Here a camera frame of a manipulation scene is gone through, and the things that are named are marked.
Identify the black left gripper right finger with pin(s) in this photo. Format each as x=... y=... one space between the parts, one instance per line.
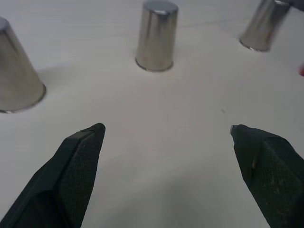
x=273 y=171

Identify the steel cup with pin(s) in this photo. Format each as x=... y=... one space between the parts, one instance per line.
x=264 y=26
x=156 y=38
x=16 y=76

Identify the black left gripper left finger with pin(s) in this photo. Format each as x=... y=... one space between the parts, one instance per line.
x=69 y=175

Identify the red object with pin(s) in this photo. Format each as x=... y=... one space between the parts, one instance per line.
x=302 y=70

